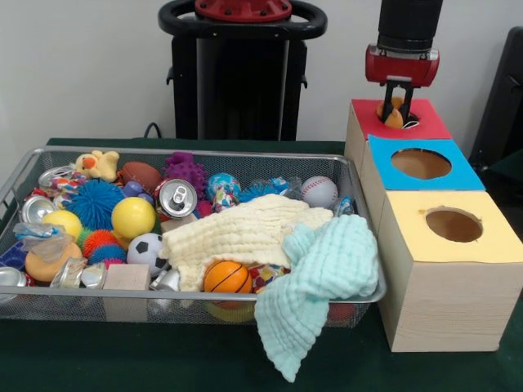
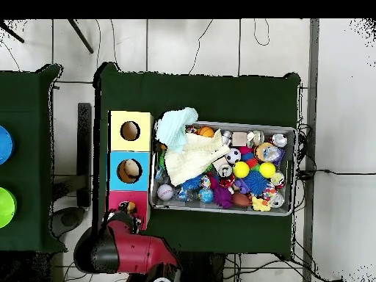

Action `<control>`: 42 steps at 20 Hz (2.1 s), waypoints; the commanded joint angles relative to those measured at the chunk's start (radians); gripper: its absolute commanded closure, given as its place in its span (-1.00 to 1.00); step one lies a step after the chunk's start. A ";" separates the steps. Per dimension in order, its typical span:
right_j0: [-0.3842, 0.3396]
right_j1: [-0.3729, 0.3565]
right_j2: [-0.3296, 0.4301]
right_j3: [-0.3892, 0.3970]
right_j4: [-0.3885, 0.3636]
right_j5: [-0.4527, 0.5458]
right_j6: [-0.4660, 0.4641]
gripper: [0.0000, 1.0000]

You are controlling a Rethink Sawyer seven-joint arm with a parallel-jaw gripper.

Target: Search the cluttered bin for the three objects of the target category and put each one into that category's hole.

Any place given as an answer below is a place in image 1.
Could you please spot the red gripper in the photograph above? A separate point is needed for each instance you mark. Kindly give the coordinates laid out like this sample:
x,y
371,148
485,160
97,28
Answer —
x,y
402,67

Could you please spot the brown plush teddy bear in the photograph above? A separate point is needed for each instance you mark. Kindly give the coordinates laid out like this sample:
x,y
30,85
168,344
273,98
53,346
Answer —
x,y
397,118

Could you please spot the mint green cloth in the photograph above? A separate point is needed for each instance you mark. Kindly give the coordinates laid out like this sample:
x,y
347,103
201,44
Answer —
x,y
310,286

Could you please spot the yellow plush duck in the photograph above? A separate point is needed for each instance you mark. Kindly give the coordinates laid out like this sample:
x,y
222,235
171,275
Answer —
x,y
97,163

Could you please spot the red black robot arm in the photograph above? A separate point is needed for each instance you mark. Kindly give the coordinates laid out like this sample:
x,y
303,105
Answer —
x,y
410,20

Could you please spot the wooden box with three holes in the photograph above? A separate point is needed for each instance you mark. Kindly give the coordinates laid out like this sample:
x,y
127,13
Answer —
x,y
449,306

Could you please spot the shallow clear mesh bin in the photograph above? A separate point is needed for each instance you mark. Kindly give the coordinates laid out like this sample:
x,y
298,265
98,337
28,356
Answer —
x,y
61,310

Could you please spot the black chair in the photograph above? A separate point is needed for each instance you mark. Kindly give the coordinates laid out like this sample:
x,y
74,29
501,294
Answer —
x,y
506,102

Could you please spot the white baseball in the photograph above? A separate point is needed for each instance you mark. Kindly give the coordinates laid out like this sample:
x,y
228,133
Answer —
x,y
319,191

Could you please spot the dark green side table cloth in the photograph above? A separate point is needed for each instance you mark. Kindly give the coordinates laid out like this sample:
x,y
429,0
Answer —
x,y
510,163

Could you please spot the cream yellow cloth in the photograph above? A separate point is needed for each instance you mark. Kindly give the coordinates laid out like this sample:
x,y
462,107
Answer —
x,y
245,232

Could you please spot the silver drink can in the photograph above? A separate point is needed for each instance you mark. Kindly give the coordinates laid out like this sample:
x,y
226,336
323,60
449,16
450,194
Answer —
x,y
177,198

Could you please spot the orange toy basketball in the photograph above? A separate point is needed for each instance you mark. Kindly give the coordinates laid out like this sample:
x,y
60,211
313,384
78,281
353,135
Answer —
x,y
228,277

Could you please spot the large yellow ball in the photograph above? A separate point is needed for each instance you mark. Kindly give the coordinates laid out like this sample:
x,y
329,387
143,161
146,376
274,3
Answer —
x,y
133,216

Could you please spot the black white soccer ball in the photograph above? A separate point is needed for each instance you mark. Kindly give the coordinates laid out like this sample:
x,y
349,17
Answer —
x,y
146,253

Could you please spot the plain wooden block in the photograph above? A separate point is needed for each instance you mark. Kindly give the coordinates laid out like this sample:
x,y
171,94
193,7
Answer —
x,y
126,277

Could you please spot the small yellow ball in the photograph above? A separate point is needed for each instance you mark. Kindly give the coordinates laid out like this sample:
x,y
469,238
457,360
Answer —
x,y
64,222

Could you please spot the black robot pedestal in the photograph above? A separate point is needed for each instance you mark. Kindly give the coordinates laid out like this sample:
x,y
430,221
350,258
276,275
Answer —
x,y
229,81

